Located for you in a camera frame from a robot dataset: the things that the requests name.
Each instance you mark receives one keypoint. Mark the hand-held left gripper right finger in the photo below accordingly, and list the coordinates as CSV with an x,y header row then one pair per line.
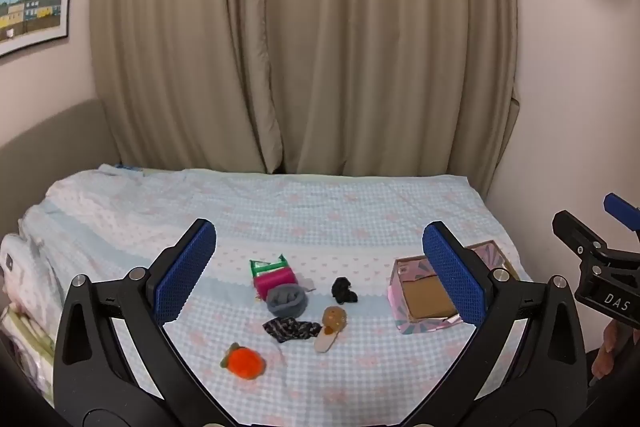
x,y
452,279

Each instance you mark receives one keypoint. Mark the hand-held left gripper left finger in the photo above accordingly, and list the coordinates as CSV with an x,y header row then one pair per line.
x,y
185,277

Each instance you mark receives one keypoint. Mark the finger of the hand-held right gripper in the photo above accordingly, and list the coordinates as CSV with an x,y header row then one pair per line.
x,y
622,209
575,229

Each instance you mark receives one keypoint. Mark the pink cardboard box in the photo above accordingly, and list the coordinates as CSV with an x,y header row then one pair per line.
x,y
415,299

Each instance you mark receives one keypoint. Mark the black sock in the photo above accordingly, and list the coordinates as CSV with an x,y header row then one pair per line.
x,y
344,291

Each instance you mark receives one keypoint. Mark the light grey cloth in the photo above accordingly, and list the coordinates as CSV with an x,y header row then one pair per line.
x,y
306,285

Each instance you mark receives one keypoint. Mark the person's right hand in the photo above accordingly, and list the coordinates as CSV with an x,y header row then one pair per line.
x,y
607,352

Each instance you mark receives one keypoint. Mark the pink and green cloth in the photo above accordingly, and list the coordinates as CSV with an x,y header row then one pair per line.
x,y
272,274

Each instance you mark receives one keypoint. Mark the orange plush toy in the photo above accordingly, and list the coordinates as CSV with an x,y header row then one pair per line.
x,y
245,361

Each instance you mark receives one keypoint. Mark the dark grey rolled sock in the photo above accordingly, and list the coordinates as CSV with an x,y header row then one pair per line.
x,y
286,301

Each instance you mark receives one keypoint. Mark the dark patterned cloth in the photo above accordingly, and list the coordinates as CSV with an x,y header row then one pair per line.
x,y
292,328

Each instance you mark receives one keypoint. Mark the beige brown sock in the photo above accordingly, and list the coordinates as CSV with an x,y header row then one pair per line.
x,y
332,322

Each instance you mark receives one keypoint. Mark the checked bedsheet with pink bows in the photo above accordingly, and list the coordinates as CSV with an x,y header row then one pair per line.
x,y
320,217

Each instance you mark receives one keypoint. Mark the white folded bedding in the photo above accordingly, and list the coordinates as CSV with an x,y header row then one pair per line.
x,y
22,287

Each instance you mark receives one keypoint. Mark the beige padded headboard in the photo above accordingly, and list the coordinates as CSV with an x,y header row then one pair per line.
x,y
50,142

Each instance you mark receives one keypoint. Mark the beige curtain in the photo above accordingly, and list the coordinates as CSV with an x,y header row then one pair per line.
x,y
310,37

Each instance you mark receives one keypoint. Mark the framed landscape picture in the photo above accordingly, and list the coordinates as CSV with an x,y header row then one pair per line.
x,y
32,2

